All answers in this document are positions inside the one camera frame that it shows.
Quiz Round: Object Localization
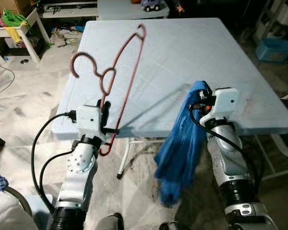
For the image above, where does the blue shirt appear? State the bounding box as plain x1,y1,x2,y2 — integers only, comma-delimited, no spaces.
153,80,215,207

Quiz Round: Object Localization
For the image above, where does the pink clothes hanger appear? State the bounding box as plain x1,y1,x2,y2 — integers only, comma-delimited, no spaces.
69,23,147,158

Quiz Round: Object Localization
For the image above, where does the white plastic folding table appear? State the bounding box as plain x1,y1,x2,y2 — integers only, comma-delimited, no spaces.
51,17,288,181

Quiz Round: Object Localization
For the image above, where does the floor clutter pile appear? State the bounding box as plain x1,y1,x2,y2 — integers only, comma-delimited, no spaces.
50,28,85,46

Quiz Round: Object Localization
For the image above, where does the light blue plastic basket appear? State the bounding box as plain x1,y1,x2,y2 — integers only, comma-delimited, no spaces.
255,38,288,63

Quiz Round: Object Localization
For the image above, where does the robot left leg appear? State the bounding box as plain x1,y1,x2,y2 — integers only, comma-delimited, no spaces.
95,213,125,230

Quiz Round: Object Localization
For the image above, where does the robot leg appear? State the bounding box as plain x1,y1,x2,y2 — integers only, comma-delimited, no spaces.
159,221,183,230
95,213,125,230

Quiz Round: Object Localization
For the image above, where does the light grey cabinet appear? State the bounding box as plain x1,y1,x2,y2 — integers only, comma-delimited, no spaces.
96,0,172,21

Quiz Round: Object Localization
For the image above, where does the purple toy car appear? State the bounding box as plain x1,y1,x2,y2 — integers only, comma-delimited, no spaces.
140,0,165,13

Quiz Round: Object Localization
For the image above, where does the small white side table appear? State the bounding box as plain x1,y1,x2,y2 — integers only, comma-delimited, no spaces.
0,7,53,64

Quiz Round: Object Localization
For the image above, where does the white storage shelf unit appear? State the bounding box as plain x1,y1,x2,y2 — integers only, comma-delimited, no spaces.
253,0,288,45

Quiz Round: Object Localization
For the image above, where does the yellow cloth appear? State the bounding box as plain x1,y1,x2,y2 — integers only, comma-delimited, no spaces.
4,26,23,43

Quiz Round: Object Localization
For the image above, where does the robot right leg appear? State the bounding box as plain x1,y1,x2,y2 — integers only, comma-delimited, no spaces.
159,221,183,230

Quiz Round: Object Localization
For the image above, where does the cardboard box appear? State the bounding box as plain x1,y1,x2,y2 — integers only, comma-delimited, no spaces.
0,0,32,15

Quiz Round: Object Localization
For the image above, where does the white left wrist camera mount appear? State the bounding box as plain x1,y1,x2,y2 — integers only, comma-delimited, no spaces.
75,105,103,140

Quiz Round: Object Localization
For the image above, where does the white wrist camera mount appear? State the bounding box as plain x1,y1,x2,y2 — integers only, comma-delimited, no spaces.
75,105,103,140
201,87,240,127

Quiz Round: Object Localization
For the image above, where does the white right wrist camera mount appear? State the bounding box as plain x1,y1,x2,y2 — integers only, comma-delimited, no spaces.
201,87,240,127

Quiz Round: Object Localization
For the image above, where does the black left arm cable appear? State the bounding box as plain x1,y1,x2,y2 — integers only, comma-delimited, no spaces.
31,111,78,214

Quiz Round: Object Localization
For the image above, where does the black floor cable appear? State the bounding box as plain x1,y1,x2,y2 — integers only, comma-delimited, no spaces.
0,64,15,99

